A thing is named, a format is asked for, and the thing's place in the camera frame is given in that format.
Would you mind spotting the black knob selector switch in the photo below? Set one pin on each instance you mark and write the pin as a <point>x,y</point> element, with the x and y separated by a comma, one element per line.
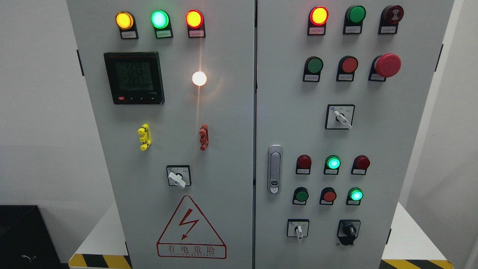
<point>348,230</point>

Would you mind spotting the red terminal block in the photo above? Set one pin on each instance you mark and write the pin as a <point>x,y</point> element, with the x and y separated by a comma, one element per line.
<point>204,137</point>

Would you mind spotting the white lit round lamp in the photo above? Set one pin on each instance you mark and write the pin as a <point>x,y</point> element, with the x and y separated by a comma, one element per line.
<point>199,78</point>

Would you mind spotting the dark red indicator lamp left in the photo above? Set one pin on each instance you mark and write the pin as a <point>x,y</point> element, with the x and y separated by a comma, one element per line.
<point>304,164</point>

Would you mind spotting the left grey cabinet door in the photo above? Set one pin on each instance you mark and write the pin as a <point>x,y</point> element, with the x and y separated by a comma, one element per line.
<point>222,174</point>

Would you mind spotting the grey cabinet door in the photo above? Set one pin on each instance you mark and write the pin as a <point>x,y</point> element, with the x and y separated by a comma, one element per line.
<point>292,113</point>
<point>222,174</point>

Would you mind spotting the green push button lower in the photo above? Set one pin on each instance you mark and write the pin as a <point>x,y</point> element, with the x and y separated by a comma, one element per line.
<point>300,196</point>

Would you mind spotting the green push button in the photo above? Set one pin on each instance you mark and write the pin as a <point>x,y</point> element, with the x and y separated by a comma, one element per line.
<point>312,69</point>
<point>300,196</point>

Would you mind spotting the yellow terminal block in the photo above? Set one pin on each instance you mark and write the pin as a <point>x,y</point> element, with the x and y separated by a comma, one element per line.
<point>144,133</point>

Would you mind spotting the green lit indicator lamp middle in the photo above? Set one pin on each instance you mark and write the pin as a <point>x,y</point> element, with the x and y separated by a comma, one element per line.
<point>332,165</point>

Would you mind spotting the green push button upper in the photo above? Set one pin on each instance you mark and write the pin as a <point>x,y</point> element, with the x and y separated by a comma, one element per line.
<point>312,69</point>

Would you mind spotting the red push button lower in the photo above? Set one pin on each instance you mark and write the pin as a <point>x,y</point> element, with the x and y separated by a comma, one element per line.
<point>328,196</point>

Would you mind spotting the red push button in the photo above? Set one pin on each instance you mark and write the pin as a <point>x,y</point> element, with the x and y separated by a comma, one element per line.
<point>346,69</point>
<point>328,196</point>

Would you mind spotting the red electric hazard warning sticker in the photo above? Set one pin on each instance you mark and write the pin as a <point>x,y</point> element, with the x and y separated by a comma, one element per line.
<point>189,234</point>

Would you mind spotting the right grey cabinet door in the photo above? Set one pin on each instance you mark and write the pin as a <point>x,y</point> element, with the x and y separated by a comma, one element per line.
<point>292,113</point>

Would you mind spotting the black digital power meter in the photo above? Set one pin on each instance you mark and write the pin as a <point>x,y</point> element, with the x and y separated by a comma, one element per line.
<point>135,78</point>

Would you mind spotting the red lit indicator lamp left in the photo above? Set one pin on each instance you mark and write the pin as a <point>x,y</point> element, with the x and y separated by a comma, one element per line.
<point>195,24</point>

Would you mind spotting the red lit indicator lamp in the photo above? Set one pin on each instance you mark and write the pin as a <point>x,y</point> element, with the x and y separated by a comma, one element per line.
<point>317,20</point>
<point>195,24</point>

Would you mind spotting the red push button upper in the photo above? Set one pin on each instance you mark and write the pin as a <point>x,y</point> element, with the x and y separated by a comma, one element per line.
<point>346,69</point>

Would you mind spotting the green illuminated button lower right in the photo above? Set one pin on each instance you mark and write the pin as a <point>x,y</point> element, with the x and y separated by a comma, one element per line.
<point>354,197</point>

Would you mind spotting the green indicator lamp top left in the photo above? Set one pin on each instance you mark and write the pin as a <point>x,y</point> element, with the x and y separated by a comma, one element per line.
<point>161,24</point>

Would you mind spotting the red lit indicator lamp right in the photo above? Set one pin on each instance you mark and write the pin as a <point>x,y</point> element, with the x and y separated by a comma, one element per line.
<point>317,20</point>

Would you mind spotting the red emergency stop mushroom button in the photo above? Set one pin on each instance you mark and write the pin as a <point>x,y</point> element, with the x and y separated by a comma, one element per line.
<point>384,66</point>

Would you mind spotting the yellow indicator lamp top left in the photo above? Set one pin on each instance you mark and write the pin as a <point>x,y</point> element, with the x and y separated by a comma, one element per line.
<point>126,25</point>

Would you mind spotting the dark green indicator lamp top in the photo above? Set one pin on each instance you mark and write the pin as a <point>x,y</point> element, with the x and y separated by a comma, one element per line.
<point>353,20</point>

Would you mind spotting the dark red buzzer lamp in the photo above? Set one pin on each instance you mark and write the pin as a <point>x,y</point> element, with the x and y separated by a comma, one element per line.
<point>390,18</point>

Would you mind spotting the white platform with hazard stripes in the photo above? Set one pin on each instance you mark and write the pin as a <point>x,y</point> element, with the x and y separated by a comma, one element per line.
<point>408,247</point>

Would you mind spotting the black box lower left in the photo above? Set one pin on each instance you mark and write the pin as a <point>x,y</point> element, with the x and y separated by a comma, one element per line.
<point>24,240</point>

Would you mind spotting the silver door latch handle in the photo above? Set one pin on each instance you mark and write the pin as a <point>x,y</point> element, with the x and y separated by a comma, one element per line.
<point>274,168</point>

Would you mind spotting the white handle selector switch left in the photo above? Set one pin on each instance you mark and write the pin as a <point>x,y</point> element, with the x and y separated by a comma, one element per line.
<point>178,176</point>

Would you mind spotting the white handle selector switch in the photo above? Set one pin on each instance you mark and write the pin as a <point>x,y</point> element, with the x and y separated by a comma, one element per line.
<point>298,229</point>
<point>178,176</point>
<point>339,116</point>

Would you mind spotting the white handle selector switch upper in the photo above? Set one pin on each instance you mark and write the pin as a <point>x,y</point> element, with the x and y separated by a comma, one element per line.
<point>339,116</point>

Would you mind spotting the white handle selector switch lower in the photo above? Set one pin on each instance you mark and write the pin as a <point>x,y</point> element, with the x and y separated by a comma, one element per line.
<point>298,229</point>

